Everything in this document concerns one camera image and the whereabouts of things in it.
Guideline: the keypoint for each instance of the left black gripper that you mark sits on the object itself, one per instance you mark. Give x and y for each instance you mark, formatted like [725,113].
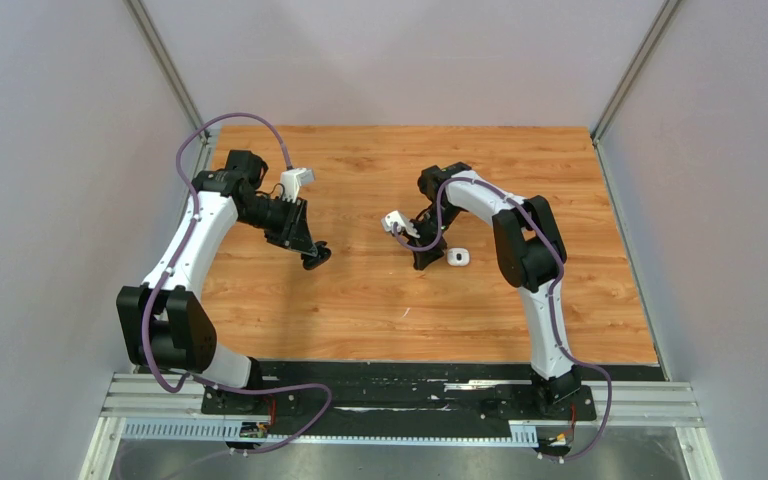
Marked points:
[294,231]

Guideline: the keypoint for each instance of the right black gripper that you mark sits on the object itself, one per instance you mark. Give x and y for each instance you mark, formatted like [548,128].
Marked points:
[425,256]

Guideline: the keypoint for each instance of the white earbud charging case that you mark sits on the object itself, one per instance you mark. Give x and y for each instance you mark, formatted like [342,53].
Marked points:
[458,257]

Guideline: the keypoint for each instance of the black earbud charging case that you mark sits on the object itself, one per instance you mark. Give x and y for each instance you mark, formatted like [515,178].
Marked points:
[321,254]

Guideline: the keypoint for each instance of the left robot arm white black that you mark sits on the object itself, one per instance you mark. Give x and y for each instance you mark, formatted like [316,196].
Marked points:
[164,325]

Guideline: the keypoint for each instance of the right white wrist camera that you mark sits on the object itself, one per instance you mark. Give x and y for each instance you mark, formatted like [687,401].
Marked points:
[395,222]

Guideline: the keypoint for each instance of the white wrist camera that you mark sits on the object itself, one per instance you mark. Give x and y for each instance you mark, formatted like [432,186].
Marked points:
[293,180]
[395,222]

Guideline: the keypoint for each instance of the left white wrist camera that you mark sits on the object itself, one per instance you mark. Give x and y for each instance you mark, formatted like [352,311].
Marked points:
[293,180]

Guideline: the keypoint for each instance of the aluminium frame rail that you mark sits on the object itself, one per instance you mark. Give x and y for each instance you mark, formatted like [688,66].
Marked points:
[135,407]

